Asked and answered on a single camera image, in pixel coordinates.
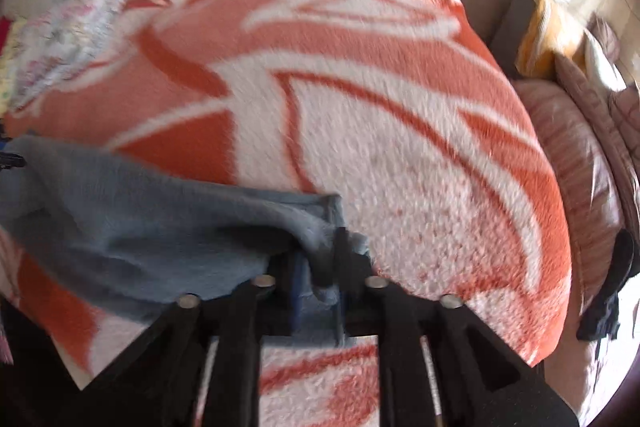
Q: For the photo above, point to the yellow cartoon print pillow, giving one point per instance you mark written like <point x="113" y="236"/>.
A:
<point x="9" y="67"/>

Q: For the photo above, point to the pink striped pillow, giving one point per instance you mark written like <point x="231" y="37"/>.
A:
<point x="575" y="167"/>

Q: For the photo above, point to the orange and white blanket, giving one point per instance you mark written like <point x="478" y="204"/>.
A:
<point x="380" y="117"/>

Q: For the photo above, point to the grey brown sofa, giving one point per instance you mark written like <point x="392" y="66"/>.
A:
<point x="487" y="12"/>

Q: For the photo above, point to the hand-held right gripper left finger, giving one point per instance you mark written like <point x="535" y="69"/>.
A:
<point x="299" y="279"/>

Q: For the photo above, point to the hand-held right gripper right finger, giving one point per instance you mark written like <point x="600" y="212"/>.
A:
<point x="341" y="257"/>

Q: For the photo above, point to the black cloth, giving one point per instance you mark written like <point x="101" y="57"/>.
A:
<point x="610" y="287"/>

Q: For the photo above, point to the yellow orange striped towel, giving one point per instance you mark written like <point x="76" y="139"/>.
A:
<point x="542" y="37"/>

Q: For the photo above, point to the white pillow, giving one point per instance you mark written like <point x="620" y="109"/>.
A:
<point x="602" y="62"/>

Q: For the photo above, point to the floral print pillow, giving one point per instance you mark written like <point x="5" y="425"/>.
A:
<point x="70" y="37"/>

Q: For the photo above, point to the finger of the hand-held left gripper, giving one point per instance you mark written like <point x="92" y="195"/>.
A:
<point x="12" y="161"/>

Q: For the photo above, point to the brown patterned pillow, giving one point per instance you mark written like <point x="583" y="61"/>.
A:
<point x="595" y="107"/>

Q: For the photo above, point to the grey pants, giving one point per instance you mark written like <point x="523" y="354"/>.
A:
<point x="125" y="217"/>

